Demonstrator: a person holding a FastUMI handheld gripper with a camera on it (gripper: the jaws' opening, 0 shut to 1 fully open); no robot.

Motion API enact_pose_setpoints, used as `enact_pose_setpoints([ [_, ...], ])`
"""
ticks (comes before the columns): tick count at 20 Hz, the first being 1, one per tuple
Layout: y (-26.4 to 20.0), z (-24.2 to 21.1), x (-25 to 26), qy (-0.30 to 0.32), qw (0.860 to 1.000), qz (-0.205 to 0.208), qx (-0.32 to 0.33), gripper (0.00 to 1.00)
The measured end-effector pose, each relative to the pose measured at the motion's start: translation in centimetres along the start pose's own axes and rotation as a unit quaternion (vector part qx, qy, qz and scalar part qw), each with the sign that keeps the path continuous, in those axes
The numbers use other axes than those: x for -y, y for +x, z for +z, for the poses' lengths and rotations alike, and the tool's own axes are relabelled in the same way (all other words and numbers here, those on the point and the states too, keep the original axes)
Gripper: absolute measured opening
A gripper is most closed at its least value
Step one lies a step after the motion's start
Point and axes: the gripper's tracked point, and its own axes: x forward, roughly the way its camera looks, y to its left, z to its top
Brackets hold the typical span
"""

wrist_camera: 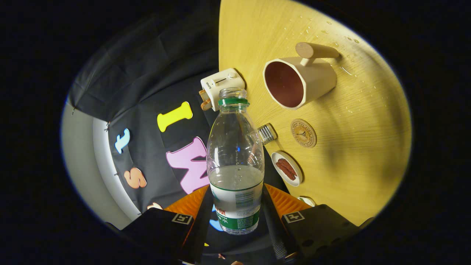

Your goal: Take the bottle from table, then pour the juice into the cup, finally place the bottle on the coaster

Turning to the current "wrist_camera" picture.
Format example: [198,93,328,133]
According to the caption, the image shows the round grey plate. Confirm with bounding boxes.
[271,151,303,187]

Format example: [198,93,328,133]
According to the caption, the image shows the cream toaster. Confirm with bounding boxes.
[200,68,245,112]

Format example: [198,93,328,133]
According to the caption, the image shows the wooden table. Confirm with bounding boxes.
[219,0,412,227]

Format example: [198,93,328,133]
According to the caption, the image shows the clear plastic juice bottle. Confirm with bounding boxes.
[206,88,265,235]

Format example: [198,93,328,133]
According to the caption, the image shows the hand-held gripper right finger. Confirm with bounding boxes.
[262,183,360,260]

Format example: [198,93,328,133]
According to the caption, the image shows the cream cup with wooden handle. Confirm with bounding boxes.
[263,42,340,110]

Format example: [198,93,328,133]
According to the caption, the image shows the brown meat piece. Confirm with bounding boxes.
[280,158,298,177]
[276,162,295,181]

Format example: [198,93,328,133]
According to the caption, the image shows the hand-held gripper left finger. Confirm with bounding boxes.
[120,185,215,264]

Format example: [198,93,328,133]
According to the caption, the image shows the round wooden coaster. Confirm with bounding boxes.
[290,119,317,148]

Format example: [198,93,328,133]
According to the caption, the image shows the toast slices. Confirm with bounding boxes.
[199,89,212,111]

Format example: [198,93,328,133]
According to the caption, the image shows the black backdrop cloth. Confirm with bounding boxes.
[68,0,287,254]

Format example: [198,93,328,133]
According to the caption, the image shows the small metal holder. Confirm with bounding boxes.
[258,123,278,145]

